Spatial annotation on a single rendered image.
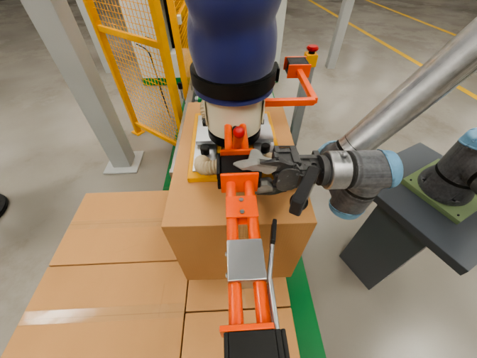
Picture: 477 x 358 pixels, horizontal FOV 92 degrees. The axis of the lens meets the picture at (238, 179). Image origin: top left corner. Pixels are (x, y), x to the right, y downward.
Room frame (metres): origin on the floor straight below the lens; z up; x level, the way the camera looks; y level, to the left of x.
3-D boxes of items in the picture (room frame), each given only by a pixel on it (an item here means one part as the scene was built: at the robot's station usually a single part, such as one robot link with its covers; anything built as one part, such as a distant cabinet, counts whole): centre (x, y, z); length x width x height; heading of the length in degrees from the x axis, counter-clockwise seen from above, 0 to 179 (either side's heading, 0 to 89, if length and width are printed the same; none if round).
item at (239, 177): (0.37, 0.00, 1.13); 0.10 x 0.08 x 0.06; 93
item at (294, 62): (0.94, -0.23, 1.14); 0.09 x 0.08 x 0.05; 93
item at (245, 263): (0.16, -0.01, 1.12); 0.07 x 0.07 x 0.04; 3
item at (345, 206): (0.40, -0.31, 1.01); 0.12 x 0.09 x 0.12; 5
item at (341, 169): (0.38, -0.22, 1.13); 0.09 x 0.05 x 0.10; 3
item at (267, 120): (0.63, -0.08, 1.03); 0.34 x 0.10 x 0.05; 3
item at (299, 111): (1.50, -0.44, 0.50); 0.07 x 0.07 x 1.00; 3
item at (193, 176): (0.62, 0.11, 1.03); 0.34 x 0.10 x 0.05; 3
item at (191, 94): (2.06, 0.41, 0.50); 2.31 x 0.05 x 0.19; 3
